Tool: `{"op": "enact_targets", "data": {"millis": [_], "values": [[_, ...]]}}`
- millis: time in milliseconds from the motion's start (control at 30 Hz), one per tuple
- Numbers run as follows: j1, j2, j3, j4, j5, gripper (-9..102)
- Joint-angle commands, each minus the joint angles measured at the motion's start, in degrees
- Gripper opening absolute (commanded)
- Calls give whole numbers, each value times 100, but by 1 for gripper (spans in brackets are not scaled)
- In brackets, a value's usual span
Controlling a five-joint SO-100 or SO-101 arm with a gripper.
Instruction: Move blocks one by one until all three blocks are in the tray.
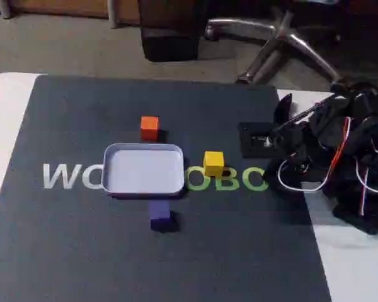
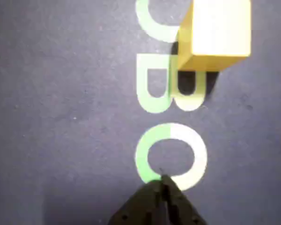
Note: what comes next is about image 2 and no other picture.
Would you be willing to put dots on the yellow wooden cube block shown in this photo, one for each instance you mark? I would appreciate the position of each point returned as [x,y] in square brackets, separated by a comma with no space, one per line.
[215,30]

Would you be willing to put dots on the dark mat with printed letters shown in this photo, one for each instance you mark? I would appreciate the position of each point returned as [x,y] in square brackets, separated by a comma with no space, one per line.
[61,117]

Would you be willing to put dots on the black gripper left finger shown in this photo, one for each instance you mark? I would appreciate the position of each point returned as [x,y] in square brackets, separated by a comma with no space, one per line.
[145,206]

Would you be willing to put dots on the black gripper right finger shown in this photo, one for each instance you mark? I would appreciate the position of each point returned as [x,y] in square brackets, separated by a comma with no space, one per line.
[182,208]

